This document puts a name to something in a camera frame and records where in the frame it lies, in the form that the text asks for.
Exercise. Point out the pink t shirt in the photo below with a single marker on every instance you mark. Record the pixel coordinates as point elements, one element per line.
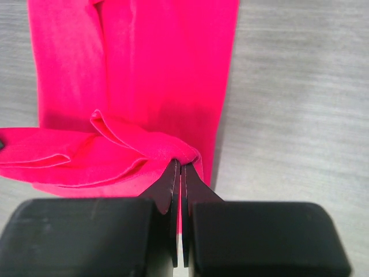
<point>124,87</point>

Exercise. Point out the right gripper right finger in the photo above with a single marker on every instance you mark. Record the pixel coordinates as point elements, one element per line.
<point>256,238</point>

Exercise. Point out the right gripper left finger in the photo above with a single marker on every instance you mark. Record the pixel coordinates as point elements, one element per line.
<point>121,236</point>

